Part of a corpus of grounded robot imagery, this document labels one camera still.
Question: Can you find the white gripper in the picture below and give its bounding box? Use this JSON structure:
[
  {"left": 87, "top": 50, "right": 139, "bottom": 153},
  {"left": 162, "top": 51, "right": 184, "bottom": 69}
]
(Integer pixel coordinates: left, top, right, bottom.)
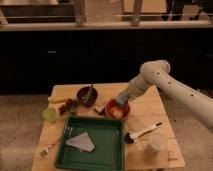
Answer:
[{"left": 127, "top": 75, "right": 151, "bottom": 100}]

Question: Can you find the blue sponge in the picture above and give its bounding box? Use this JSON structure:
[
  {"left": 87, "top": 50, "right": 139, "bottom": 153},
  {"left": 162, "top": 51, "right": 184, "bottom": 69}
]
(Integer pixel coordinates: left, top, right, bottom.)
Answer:
[{"left": 115, "top": 93, "right": 130, "bottom": 105}]

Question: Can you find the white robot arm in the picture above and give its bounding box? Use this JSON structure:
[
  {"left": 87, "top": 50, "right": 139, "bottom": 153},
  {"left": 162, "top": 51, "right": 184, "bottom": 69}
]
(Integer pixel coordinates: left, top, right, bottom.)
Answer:
[{"left": 127, "top": 60, "right": 213, "bottom": 132}]

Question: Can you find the green plastic tray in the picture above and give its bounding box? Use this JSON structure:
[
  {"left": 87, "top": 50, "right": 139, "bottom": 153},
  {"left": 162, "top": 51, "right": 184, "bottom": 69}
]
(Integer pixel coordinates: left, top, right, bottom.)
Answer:
[{"left": 54, "top": 116, "right": 124, "bottom": 171}]

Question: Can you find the orange bowl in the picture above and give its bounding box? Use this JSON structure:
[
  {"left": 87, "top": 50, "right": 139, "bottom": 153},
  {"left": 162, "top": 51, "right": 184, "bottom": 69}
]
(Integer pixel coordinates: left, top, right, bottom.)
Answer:
[{"left": 105, "top": 99, "right": 130, "bottom": 120}]

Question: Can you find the orange ball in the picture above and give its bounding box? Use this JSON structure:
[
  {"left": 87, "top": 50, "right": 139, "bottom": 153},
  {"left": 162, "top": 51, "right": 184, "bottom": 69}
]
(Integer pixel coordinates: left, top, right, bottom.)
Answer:
[{"left": 112, "top": 109, "right": 123, "bottom": 119}]

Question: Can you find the wooden block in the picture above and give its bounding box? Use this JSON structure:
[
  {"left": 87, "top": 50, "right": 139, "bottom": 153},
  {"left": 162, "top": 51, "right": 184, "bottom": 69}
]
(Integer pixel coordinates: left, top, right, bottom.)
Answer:
[{"left": 94, "top": 103, "right": 105, "bottom": 115}]

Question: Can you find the dark brown bowl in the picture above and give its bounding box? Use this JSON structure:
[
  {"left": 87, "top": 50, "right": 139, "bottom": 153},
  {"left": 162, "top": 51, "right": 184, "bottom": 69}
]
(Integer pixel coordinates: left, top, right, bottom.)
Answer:
[{"left": 77, "top": 86, "right": 98, "bottom": 107}]

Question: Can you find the black white brush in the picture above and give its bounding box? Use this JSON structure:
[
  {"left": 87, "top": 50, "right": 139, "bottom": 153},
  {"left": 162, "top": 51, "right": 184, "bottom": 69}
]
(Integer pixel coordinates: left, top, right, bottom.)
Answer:
[{"left": 125, "top": 122, "right": 162, "bottom": 144}]

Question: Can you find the green utensil in bowl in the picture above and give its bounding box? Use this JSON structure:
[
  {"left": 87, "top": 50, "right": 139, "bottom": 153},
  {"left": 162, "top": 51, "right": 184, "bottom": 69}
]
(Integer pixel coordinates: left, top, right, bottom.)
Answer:
[{"left": 84, "top": 84, "right": 93, "bottom": 103}]

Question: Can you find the wooden table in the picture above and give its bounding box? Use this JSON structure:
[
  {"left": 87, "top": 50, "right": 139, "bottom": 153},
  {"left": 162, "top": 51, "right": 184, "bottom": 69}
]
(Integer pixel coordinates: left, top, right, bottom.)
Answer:
[{"left": 31, "top": 86, "right": 185, "bottom": 171}]

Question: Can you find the dark toy figure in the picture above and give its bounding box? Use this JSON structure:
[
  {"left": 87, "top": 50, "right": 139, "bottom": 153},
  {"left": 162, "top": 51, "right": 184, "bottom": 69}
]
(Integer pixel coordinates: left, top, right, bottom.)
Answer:
[{"left": 59, "top": 99, "right": 79, "bottom": 116}]

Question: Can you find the grey cloth piece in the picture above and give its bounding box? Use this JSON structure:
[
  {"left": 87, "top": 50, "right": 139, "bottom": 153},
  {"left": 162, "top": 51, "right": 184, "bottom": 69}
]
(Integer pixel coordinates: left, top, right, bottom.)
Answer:
[{"left": 66, "top": 132, "right": 95, "bottom": 152}]

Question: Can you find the yellow banana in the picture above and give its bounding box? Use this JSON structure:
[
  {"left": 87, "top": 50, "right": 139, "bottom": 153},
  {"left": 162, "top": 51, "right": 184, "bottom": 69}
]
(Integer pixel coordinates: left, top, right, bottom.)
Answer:
[{"left": 48, "top": 96, "right": 69, "bottom": 104}]

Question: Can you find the green cup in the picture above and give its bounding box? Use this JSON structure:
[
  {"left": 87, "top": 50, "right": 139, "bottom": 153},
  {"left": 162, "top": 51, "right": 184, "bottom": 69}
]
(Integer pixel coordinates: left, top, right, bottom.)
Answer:
[{"left": 42, "top": 107, "right": 58, "bottom": 123}]

